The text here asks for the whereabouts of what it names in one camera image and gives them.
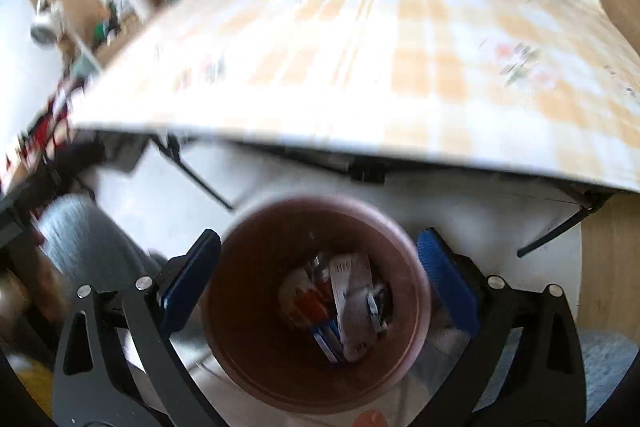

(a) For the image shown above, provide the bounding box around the pile of household clutter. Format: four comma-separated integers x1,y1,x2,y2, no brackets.
0,77,76,192

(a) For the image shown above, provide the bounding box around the black folding table frame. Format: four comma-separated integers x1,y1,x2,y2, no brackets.
95,132,606,258

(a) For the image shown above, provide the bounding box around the person's grey fleece leg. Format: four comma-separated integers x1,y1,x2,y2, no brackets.
580,329,640,427
37,194,168,288

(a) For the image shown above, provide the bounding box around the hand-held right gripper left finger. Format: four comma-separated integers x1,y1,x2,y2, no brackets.
52,228,223,427

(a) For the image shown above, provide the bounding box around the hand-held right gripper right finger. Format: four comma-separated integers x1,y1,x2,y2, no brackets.
415,227,587,427

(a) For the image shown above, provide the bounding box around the yellow checked floral tablecloth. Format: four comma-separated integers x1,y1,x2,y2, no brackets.
70,0,640,192

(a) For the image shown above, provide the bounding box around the orange rounded object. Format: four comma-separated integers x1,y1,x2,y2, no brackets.
357,409,388,427

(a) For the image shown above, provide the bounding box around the white desk fan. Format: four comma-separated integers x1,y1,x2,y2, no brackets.
30,0,68,45

